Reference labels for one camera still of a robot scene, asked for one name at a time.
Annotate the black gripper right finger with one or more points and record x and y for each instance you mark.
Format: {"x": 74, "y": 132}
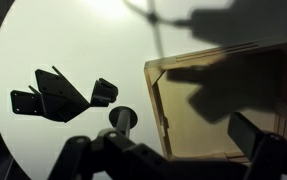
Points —
{"x": 273, "y": 156}

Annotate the black angled bracket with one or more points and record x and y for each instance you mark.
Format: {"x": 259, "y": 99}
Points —
{"x": 59, "y": 96}

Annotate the light wooden tray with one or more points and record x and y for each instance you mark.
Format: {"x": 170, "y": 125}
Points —
{"x": 183, "y": 126}

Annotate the black round knob object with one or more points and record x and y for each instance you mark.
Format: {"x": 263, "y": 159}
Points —
{"x": 113, "y": 115}

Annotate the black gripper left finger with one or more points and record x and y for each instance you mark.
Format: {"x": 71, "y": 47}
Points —
{"x": 79, "y": 156}

